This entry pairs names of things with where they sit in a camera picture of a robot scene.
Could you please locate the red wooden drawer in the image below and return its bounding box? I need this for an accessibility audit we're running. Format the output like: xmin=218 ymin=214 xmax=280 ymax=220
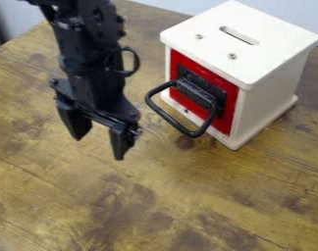
xmin=169 ymin=50 xmax=238 ymax=134

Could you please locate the black cable loop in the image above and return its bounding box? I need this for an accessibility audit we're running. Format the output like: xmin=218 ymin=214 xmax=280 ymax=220
xmin=105 ymin=46 xmax=142 ymax=78

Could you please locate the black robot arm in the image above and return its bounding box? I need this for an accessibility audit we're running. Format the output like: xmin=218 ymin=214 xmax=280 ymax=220
xmin=22 ymin=0 xmax=141 ymax=160

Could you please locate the white wooden cabinet box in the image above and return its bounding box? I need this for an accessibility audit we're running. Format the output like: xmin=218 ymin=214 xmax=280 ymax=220
xmin=159 ymin=0 xmax=318 ymax=150

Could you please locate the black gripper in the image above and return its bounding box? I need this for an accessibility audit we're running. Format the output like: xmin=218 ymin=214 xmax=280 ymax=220
xmin=50 ymin=73 xmax=141 ymax=161

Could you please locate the black metal drawer handle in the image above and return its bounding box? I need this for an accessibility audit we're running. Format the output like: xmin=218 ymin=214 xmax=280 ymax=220
xmin=143 ymin=63 xmax=228 ymax=138

